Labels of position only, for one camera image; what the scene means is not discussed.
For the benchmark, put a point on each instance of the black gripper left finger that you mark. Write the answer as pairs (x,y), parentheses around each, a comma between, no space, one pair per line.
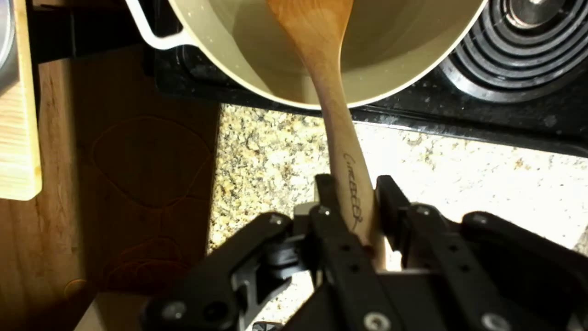
(231,288)

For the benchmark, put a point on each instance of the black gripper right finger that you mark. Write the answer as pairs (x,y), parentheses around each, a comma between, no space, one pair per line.
(497,275)

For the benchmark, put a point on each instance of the white pot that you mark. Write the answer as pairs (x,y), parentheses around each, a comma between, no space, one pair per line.
(279,49)

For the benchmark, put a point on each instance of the wooden spatula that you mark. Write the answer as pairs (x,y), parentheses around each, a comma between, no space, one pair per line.
(337,123)

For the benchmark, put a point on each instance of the black stove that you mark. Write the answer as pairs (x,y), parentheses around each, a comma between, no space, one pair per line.
(558,123)

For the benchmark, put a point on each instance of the black coil burner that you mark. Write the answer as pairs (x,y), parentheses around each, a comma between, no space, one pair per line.
(521,51)

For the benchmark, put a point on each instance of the wooden lower cabinet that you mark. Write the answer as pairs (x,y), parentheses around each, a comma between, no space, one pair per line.
(126,192)

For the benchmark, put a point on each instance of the light wooden cutting board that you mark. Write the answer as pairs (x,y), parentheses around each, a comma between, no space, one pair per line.
(21,172)

